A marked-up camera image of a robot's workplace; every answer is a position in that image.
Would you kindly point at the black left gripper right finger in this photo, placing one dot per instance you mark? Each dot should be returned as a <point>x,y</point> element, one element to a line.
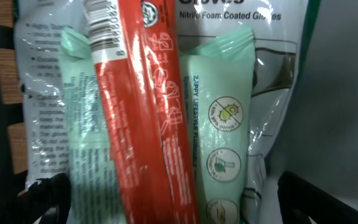
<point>302,202</point>

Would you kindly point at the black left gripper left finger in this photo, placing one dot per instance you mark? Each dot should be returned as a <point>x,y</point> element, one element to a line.
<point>47,201</point>

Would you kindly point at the mint green wipes packet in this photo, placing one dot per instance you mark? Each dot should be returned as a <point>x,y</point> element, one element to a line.
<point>217,82</point>

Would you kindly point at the red sachet stick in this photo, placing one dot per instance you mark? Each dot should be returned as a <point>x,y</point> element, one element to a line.
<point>135,55</point>

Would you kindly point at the green white gloves packet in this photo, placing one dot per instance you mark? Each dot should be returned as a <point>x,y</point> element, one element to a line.
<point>277,24</point>

